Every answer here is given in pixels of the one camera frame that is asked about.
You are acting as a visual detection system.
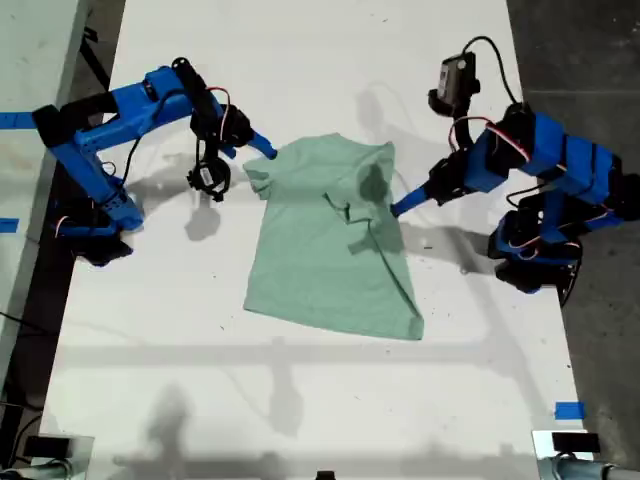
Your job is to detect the pale green T-shirt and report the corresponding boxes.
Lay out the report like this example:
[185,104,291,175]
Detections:
[242,132,426,342]

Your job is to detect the white side table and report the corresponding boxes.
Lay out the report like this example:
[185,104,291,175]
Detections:
[0,0,94,381]

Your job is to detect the long blue tape strip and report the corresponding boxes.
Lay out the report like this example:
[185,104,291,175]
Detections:
[0,112,37,130]

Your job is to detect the silver metal plate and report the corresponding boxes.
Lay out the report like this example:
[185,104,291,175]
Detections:
[531,428,596,480]

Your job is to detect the small black box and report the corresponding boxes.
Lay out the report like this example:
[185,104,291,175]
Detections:
[552,432,601,454]
[23,436,74,457]

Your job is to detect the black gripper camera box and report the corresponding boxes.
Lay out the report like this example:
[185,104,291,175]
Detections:
[186,156,232,204]
[427,52,482,119]

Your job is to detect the black camera cable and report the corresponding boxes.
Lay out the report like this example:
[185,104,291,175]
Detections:
[119,92,169,182]
[462,35,526,109]

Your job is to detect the black strap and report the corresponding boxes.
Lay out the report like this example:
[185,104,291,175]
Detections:
[79,24,112,94]

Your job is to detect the black base cable loop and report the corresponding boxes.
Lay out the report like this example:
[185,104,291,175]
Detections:
[558,239,585,307]

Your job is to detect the thin black floor cable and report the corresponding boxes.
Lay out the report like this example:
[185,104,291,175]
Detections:
[0,310,54,336]

